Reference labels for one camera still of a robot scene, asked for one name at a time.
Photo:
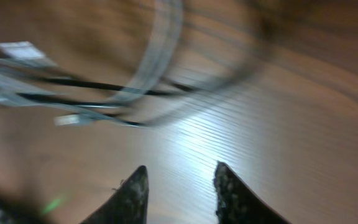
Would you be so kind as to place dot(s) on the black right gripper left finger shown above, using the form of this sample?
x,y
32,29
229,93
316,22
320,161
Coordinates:
x,y
128,204

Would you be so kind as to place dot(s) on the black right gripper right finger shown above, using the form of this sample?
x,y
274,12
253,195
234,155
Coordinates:
x,y
237,204

